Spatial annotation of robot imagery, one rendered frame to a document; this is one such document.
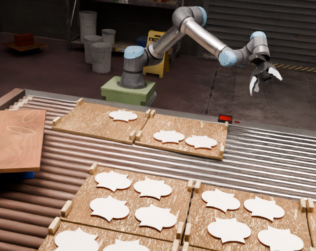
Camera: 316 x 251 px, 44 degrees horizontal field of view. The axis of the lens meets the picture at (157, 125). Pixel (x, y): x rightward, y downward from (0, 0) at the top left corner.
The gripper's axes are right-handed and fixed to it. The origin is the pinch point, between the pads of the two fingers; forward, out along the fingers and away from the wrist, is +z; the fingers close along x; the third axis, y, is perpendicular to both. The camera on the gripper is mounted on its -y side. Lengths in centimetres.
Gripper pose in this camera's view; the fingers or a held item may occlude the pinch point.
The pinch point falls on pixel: (264, 87)
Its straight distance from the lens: 181.5
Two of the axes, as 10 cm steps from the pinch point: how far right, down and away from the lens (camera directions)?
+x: -7.2, 3.9, 5.8
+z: -0.2, 8.2, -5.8
